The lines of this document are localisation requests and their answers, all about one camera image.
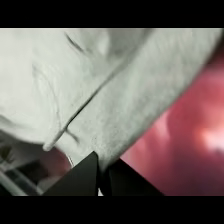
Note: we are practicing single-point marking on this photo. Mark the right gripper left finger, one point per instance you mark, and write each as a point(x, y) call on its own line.
point(80, 181)

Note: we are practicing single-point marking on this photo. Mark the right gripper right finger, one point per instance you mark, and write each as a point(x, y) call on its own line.
point(130, 181)

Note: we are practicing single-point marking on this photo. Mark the white garment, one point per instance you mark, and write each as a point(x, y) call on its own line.
point(133, 83)

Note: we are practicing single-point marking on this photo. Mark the silver frame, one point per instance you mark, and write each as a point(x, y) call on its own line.
point(20, 183)

